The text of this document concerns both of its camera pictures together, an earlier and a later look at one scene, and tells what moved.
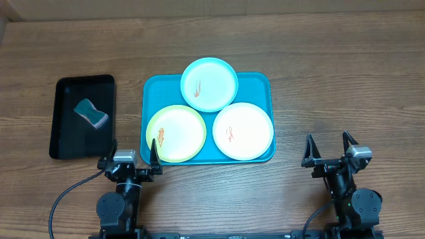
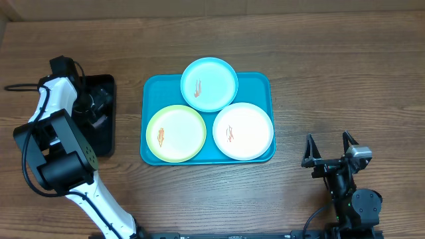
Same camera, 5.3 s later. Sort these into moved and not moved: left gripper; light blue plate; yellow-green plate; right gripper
Moved: left gripper
Not moved: light blue plate; right gripper; yellow-green plate
